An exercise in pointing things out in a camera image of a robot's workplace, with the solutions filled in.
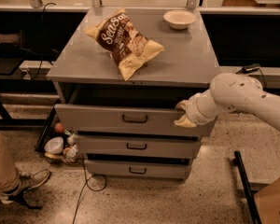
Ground red apple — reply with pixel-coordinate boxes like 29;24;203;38
54;122;65;133

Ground white bowl in basket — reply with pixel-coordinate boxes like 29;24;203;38
44;137;63;154

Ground black floor cable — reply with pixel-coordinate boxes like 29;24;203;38
72;161;108;224

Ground grey middle drawer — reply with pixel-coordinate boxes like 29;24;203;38
75;135;201;159

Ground grey drawer cabinet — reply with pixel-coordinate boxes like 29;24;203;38
48;7;220;166

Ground person leg beige trousers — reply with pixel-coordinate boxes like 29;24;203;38
0;134;20;194

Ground black metal frame bar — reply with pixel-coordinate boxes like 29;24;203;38
233;151;262;224

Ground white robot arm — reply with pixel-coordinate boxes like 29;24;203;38
175;73;280;132

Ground black power adapter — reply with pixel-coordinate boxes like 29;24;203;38
242;63;260;74

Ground white bowl on cabinet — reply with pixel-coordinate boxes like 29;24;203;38
163;10;196;30

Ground grey top drawer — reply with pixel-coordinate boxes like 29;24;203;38
55;90;215;137

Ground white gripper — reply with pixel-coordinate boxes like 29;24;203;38
174;92;218;128

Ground brown yellow chip bag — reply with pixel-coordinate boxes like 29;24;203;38
84;7;164;81

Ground cardboard box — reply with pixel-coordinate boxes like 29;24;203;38
254;177;280;224

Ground grey bottom drawer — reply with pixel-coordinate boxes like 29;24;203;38
85;160;191;179

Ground grey drawer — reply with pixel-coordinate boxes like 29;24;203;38
85;160;191;179
75;135;201;159
55;90;215;137

